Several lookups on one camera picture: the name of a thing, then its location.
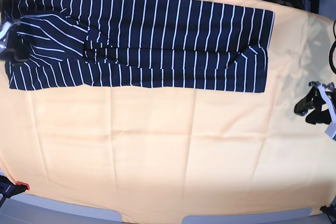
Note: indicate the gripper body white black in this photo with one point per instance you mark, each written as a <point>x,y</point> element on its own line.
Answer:
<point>319,116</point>
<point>10,43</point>

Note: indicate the yellow table cloth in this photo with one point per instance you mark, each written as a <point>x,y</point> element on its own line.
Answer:
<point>159,155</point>

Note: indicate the black clamp right corner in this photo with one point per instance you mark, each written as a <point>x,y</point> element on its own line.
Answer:
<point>330,212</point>

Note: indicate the red black clamp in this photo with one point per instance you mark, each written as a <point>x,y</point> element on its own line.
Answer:
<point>9,189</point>

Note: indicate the navy white striped T-shirt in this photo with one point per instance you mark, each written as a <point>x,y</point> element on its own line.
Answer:
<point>145,43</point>

